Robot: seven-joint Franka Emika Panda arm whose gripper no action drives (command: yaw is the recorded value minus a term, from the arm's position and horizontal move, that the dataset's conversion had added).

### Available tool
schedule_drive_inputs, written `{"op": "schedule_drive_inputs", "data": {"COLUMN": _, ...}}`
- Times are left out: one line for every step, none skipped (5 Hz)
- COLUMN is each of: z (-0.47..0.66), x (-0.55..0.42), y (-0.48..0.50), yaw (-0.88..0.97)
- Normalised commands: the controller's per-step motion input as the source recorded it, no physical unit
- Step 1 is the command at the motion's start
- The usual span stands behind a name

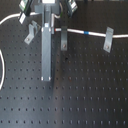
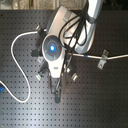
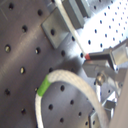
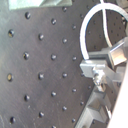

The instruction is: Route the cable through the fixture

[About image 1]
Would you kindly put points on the grey cable clip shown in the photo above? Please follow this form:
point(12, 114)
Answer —
point(108, 39)
point(34, 28)

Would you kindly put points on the grey gripper block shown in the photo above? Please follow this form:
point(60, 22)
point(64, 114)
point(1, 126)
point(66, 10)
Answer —
point(47, 5)

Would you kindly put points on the right grey cable clip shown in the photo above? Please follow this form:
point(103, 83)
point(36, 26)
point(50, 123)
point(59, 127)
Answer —
point(108, 39)

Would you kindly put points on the middle dark cable clip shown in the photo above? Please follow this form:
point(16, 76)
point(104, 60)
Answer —
point(64, 38)

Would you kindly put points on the left camera mount with tag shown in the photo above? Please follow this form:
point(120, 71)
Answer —
point(25, 6)

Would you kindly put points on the left grey cable clip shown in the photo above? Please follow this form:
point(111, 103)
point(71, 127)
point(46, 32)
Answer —
point(34, 28)

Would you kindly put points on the right camera mount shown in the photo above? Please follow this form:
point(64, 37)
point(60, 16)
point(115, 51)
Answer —
point(72, 6)

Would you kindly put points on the long grey gripper finger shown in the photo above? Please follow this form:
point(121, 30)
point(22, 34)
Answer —
point(46, 46)

